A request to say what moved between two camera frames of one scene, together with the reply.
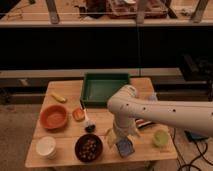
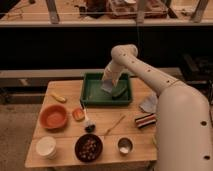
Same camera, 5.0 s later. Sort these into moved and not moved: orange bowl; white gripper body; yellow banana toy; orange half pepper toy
Moved: white gripper body
Not moved: orange half pepper toy; orange bowl; yellow banana toy
